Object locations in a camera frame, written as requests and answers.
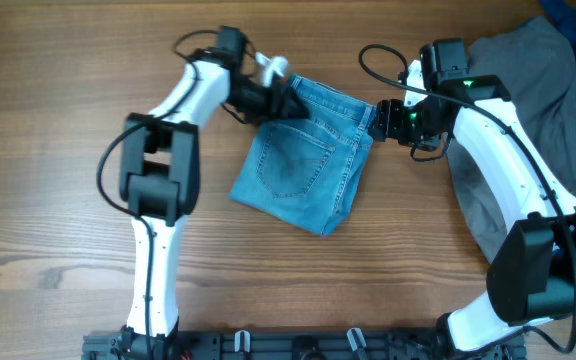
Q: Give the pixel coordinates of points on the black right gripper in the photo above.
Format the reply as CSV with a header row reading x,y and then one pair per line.
x,y
383,120

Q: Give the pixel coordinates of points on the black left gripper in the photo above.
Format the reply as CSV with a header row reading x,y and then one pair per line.
x,y
278,101

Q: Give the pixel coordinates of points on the light blue denim jeans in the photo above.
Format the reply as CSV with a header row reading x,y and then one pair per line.
x,y
306,172

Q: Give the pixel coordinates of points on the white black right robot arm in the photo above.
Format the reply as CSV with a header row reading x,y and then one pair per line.
x,y
532,279

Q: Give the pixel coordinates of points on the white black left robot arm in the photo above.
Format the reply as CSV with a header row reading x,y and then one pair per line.
x,y
160,168

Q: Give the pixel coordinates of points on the grey garment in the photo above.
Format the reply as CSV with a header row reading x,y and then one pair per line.
x,y
537,64

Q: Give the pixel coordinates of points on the dark blue garment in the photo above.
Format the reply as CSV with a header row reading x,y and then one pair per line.
x,y
563,16

